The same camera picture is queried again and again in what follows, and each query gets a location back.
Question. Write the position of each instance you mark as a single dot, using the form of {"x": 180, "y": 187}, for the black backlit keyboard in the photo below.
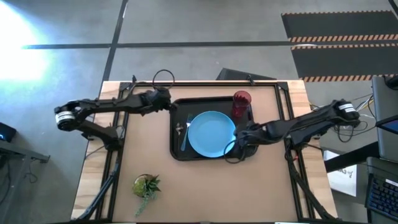
{"x": 384, "y": 196}

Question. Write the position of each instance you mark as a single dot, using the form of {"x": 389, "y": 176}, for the brown table cover sheet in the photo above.
{"x": 217, "y": 186}

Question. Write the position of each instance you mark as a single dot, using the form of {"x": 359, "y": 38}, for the black aluminium table frame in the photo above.
{"x": 202, "y": 84}

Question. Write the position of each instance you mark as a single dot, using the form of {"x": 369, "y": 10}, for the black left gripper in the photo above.
{"x": 155, "y": 99}

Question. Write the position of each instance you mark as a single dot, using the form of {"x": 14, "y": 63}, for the black box device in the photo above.
{"x": 6, "y": 132}

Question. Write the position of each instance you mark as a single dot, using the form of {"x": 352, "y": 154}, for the red faceted plastic cup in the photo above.
{"x": 241, "y": 104}

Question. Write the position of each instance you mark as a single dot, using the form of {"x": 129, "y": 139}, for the iridescent blue metal fork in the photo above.
{"x": 185, "y": 137}

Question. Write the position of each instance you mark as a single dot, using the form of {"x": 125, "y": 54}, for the silver metal spoon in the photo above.
{"x": 178, "y": 127}

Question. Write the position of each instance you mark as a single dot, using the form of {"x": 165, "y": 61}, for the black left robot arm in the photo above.
{"x": 102, "y": 104}

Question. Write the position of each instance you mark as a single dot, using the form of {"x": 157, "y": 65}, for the small potted succulent plant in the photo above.
{"x": 146, "y": 186}

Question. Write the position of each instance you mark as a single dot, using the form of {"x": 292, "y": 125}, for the black flat floor object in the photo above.
{"x": 236, "y": 74}

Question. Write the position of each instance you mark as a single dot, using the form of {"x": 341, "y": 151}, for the grey metal stand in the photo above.
{"x": 18, "y": 152}

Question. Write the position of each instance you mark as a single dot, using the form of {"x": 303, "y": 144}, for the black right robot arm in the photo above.
{"x": 311, "y": 123}

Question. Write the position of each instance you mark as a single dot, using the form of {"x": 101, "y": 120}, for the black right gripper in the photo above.
{"x": 252, "y": 137}

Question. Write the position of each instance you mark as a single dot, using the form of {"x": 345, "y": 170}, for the grey computer case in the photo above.
{"x": 385, "y": 102}

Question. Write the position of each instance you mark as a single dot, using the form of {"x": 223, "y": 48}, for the black hazard-striped floor mat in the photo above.
{"x": 342, "y": 62}
{"x": 342, "y": 25}

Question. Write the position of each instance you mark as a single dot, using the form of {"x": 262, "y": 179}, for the black plastic tray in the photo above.
{"x": 180, "y": 149}

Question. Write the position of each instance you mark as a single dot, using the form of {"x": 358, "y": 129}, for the white paper bag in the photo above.
{"x": 342, "y": 180}

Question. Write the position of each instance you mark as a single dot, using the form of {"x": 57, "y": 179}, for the light blue round plate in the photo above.
{"x": 211, "y": 133}

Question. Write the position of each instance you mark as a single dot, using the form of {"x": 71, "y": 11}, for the black desk beam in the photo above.
{"x": 351, "y": 158}

